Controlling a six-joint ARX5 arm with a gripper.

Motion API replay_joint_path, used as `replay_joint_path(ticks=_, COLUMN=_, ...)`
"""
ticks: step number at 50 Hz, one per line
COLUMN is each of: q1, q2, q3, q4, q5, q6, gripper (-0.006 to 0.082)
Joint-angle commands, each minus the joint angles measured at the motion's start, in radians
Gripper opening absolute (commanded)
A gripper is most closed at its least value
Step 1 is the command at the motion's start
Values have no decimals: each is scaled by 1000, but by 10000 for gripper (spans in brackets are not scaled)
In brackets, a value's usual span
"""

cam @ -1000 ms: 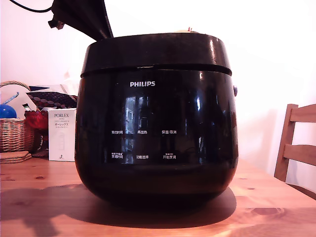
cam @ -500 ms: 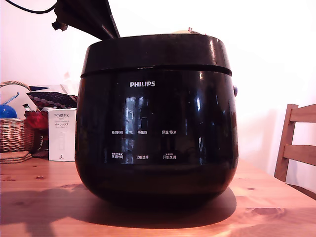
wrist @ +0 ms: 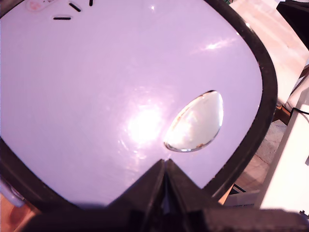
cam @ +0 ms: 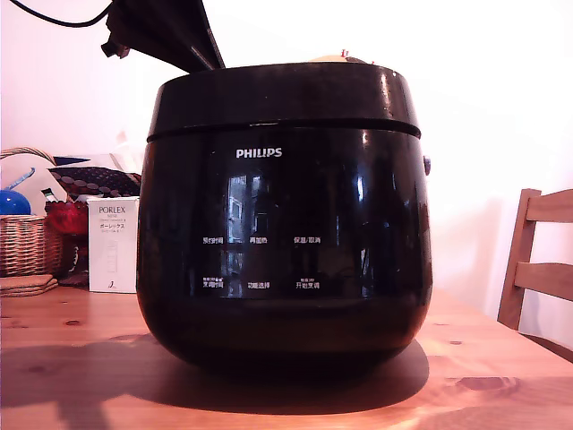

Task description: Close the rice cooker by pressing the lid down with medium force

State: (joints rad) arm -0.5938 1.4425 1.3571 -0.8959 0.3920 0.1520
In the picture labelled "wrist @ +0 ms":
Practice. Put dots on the white cabinet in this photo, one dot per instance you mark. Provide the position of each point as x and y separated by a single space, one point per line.
287 157

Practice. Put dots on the rice cooker body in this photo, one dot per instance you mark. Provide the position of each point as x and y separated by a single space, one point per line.
12 195

